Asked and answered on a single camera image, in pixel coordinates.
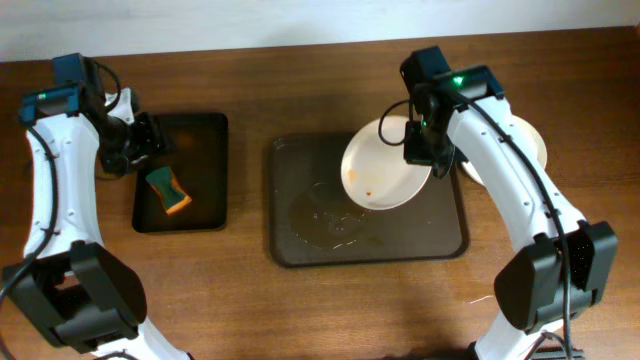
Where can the orange green sponge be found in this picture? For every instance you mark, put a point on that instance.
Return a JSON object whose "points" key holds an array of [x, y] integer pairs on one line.
{"points": [[164, 183]]}

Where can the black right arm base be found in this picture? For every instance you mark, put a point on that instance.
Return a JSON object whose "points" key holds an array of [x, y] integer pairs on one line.
{"points": [[557, 354]]}

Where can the white plate top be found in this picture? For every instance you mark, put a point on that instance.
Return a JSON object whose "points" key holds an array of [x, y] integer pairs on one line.
{"points": [[533, 135]]}

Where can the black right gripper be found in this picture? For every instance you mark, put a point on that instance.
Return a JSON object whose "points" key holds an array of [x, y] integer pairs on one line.
{"points": [[420, 150]]}

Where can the white plate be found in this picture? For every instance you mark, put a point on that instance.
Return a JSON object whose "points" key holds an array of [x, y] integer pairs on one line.
{"points": [[533, 135], [375, 175]]}

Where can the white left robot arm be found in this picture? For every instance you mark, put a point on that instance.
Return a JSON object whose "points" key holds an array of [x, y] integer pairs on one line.
{"points": [[72, 290]]}

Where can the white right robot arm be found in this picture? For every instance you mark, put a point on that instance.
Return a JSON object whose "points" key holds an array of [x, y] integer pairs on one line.
{"points": [[562, 262]]}

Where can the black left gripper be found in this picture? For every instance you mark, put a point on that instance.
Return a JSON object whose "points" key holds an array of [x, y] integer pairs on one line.
{"points": [[147, 133]]}

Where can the small black tray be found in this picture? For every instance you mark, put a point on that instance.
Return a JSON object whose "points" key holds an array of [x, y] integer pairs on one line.
{"points": [[198, 157]]}

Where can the large brown tray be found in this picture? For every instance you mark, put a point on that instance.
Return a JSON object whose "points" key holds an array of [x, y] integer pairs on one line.
{"points": [[312, 222]]}

